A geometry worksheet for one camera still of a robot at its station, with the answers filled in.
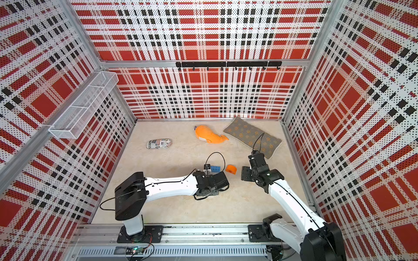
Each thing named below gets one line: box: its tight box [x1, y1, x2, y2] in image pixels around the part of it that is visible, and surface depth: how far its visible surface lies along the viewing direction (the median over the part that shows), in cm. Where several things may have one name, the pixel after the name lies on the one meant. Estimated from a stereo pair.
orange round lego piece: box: [225, 164, 237, 175], surface depth 95 cm
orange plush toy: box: [193, 125, 230, 144], surface depth 109 cm
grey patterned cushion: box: [223, 116, 283, 160], surface depth 109 cm
